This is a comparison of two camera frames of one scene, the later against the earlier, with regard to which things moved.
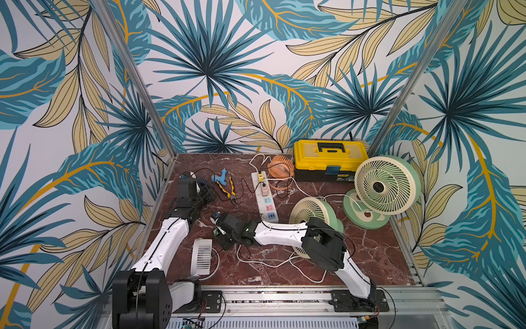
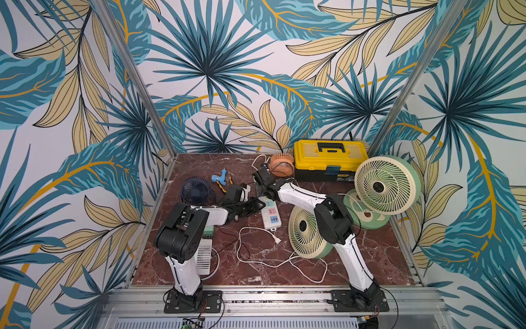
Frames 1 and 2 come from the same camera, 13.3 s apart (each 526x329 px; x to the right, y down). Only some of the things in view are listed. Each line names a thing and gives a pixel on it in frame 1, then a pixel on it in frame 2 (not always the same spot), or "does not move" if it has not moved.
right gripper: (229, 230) to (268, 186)
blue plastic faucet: (220, 178) does not move
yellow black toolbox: (328, 160) does not move
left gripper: (209, 193) to (254, 206)
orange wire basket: (280, 171) does not move
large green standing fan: (385, 186) does not move
